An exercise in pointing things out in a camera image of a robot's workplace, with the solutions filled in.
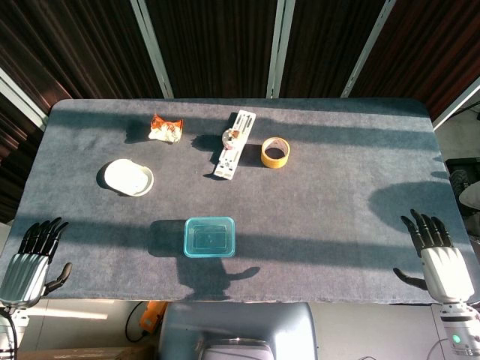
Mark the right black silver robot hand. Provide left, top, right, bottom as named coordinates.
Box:
left=393, top=208, right=476, bottom=304

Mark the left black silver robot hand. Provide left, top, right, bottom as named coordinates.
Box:
left=0, top=216, right=73, bottom=307

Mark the clear plastic rectangular container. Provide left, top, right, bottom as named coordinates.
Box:
left=184, top=217, right=236, bottom=259

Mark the teal translucent container lid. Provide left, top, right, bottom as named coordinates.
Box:
left=183, top=216, right=236, bottom=259

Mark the black equipment beside table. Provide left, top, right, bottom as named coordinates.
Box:
left=445, top=157, right=480, bottom=217

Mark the orange device under table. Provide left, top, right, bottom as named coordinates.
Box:
left=139, top=301, right=168, bottom=335

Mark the white round bowl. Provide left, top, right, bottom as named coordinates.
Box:
left=103, top=158, right=155, bottom=197

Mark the blue grey table cloth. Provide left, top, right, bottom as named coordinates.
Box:
left=0, top=97, right=480, bottom=304

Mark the crumpled orange white wrapper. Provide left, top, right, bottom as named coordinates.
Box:
left=148, top=114, right=184, bottom=145

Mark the yellow tape roll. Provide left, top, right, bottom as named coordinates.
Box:
left=260, top=136, right=292, bottom=170

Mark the grey robot torso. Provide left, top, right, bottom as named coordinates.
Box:
left=159, top=301, right=320, bottom=360

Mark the small round metal part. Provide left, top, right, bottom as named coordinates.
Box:
left=220, top=128, right=241, bottom=149

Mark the black floor cable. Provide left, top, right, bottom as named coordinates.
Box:
left=124, top=301, right=148, bottom=343

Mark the white metal frame post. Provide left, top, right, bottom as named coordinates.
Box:
left=266, top=0, right=297, bottom=99
left=0, top=67, right=50, bottom=131
left=430, top=76, right=480, bottom=131
left=340, top=0, right=398, bottom=98
left=130, top=0, right=175, bottom=99

